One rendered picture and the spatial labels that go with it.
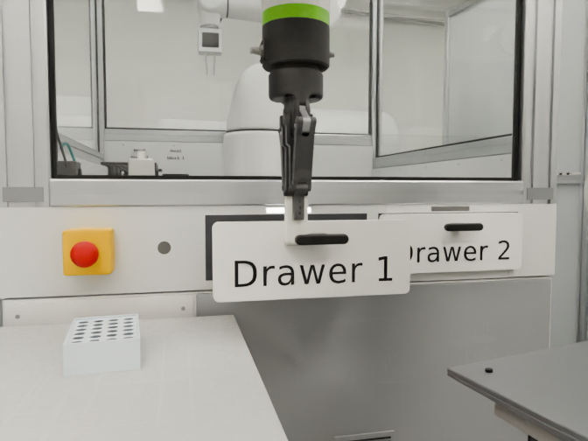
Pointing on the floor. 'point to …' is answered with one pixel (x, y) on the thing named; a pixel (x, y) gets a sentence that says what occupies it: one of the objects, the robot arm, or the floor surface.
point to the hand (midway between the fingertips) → (296, 220)
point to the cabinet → (358, 352)
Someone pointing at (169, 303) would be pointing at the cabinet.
